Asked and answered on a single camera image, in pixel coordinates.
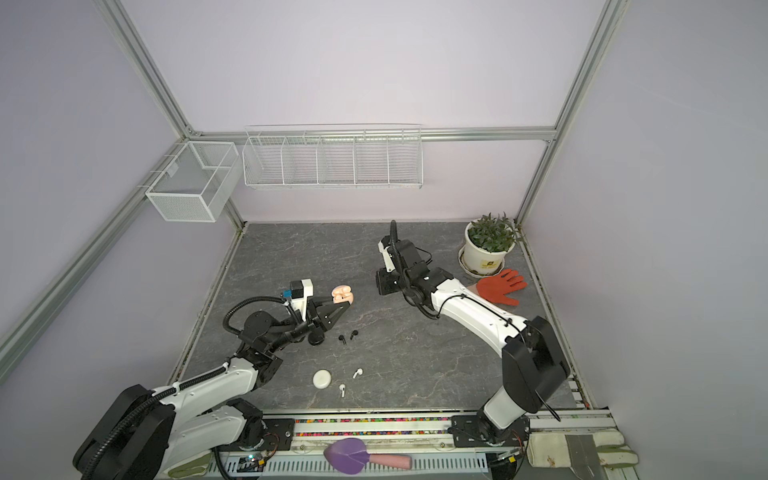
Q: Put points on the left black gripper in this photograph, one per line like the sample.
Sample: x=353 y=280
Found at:
x=318 y=315

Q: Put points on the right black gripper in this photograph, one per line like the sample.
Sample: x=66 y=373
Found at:
x=384 y=277

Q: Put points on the pink earbud charging case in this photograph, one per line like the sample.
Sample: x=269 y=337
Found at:
x=342 y=293

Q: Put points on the black earbud charging case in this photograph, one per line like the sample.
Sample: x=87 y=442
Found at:
x=316 y=338

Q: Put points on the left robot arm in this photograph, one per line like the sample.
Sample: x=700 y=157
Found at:
x=147 y=432

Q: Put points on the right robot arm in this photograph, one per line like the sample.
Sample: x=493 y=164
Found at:
x=533 y=362

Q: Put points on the white earbud charging case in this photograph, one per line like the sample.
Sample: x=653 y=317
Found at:
x=322 y=379

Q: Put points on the white plant pot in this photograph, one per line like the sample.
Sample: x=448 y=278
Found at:
x=478 y=262

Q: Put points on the red rubber glove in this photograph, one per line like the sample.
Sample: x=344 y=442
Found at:
x=498 y=289

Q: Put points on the green potted plant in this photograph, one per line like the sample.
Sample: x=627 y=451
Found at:
x=493 y=233

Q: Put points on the white mesh box basket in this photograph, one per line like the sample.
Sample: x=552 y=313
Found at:
x=197 y=182

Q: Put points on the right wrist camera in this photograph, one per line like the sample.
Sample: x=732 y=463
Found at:
x=383 y=247

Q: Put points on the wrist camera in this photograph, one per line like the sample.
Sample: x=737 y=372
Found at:
x=296 y=296
x=383 y=247

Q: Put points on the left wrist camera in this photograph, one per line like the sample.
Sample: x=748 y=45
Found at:
x=296 y=296

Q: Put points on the white wire shelf basket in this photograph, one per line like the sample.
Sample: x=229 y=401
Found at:
x=333 y=156

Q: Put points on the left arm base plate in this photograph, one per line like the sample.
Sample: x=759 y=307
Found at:
x=269 y=434

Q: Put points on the purple scoop pink handle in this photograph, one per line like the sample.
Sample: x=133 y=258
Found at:
x=350 y=456

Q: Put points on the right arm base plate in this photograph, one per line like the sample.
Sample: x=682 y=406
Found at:
x=475 y=431

